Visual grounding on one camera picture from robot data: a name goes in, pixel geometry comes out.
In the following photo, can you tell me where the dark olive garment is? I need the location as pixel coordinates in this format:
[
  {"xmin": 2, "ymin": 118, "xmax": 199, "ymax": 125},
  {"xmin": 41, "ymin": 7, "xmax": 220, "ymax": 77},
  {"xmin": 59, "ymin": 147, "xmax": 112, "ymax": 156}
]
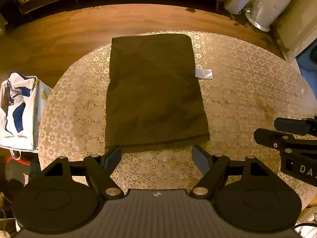
[{"xmin": 105, "ymin": 33, "xmax": 210, "ymax": 152}]

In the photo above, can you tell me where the white garment care label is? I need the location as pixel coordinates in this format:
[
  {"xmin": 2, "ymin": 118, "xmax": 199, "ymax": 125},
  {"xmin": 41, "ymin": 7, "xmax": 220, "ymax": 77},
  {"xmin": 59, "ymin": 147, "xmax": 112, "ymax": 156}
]
[{"xmin": 195, "ymin": 68, "xmax": 213, "ymax": 80}]

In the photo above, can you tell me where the white blue clothes bag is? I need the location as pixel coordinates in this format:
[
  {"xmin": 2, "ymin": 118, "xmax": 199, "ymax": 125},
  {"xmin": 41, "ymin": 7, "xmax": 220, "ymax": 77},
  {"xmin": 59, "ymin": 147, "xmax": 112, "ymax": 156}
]
[{"xmin": 1, "ymin": 71, "xmax": 53, "ymax": 153}]

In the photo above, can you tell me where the white lace floral tablecloth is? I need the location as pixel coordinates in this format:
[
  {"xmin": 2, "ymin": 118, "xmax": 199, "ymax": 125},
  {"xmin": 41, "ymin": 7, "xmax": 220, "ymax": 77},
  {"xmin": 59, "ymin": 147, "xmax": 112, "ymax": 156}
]
[{"xmin": 38, "ymin": 31, "xmax": 316, "ymax": 207}]

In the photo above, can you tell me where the tall white floor vase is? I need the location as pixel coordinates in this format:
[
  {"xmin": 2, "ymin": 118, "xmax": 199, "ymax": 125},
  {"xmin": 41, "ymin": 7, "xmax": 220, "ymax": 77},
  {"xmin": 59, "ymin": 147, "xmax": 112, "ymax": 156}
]
[{"xmin": 245, "ymin": 0, "xmax": 291, "ymax": 32}]

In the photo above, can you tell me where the white square plant pot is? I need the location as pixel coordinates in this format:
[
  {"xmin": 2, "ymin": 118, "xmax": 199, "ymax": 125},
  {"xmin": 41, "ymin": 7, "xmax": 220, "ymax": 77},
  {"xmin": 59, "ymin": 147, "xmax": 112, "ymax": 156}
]
[{"xmin": 224, "ymin": 0, "xmax": 250, "ymax": 14}]

